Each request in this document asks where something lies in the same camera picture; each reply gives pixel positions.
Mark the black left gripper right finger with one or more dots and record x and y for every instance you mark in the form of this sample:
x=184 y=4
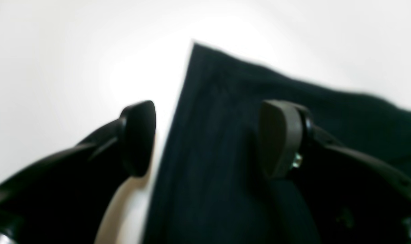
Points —
x=352 y=197

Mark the black T-shirt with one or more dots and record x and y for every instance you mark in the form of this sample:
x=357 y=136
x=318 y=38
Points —
x=211 y=187

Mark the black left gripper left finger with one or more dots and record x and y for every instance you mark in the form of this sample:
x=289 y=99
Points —
x=62 y=198

